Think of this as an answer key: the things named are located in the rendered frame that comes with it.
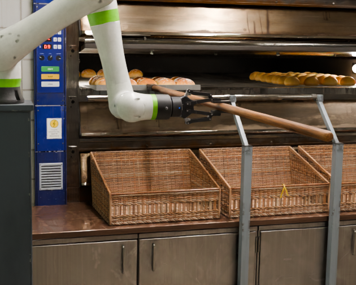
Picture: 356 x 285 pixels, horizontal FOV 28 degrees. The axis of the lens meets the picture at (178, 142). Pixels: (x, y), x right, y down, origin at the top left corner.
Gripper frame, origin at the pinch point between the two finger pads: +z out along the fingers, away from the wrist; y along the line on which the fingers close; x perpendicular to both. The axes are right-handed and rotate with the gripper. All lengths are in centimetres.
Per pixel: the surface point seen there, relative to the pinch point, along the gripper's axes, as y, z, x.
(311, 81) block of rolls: -2, 108, -127
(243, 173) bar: 37, 34, -55
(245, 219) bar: 59, 36, -54
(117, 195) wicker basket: 48, -24, -65
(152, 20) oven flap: -34, 6, -115
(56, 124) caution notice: 20, -44, -112
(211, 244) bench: 72, 22, -60
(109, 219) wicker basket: 59, -27, -65
